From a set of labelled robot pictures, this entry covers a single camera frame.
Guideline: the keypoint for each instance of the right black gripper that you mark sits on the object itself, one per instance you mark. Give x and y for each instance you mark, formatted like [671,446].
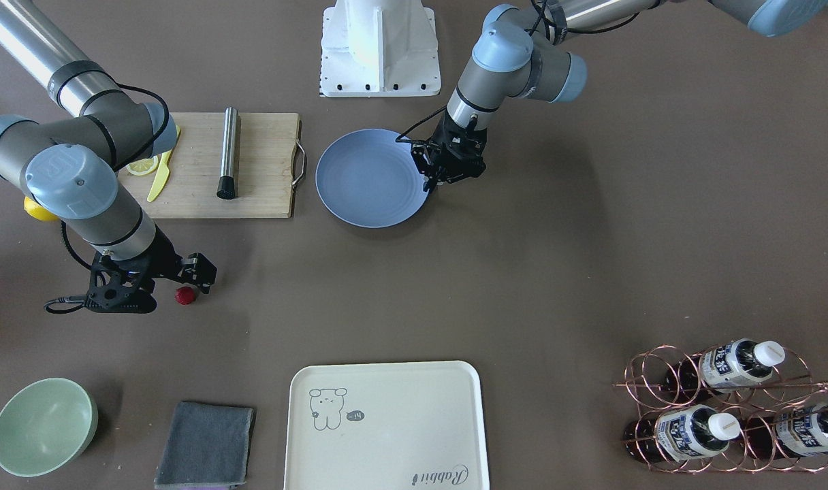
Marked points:
[156,261]

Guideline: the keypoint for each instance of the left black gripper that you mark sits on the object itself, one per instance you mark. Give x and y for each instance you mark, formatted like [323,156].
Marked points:
[450,141]

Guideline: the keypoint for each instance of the red strawberry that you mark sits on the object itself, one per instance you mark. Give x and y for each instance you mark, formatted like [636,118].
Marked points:
[185,295]

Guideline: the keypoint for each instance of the blue plate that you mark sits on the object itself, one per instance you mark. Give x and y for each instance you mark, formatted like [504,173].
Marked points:
[368,179]

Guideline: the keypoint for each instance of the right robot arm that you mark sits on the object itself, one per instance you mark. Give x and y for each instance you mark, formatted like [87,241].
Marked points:
[70,167]

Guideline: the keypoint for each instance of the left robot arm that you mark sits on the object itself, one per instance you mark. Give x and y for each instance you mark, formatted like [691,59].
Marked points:
[517,55]

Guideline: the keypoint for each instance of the steel muddler black tip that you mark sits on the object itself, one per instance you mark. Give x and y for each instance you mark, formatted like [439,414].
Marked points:
[227,183]

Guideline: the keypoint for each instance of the yellow plastic knife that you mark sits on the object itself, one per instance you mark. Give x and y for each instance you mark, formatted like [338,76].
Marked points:
[162,174]

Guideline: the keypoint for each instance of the lemon slice lower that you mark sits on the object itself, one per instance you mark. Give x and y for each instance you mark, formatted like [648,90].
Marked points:
[143,167]

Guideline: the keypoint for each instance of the yellow lemon lower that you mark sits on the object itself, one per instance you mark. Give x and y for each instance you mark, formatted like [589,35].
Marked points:
[37,211]

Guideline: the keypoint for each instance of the wooden cutting board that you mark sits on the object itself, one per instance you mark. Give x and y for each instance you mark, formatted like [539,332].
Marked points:
[264,167]

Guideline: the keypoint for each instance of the grey folded cloth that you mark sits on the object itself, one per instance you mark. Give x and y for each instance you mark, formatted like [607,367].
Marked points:
[207,447]

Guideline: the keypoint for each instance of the green bowl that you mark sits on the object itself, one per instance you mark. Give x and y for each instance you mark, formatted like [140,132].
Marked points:
[45,426]

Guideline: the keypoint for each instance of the cream rabbit tray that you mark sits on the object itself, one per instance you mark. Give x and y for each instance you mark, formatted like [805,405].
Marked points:
[414,425]

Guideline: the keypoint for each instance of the bottle white cap top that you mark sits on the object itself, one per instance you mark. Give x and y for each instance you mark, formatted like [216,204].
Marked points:
[737,365]

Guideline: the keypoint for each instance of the bottle white cap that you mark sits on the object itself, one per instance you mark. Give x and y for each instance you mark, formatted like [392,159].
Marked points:
[737,365]
[797,434]
[694,432]

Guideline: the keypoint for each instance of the bottle white cap middle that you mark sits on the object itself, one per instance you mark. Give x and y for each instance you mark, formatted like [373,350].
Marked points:
[694,432]

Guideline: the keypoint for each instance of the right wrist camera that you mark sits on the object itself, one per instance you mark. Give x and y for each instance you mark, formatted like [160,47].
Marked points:
[121,286]

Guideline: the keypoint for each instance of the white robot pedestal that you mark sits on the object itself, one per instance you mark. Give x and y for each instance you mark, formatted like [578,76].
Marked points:
[379,49]

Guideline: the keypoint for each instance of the copper wire bottle rack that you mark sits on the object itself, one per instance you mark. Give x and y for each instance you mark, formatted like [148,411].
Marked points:
[792,387]

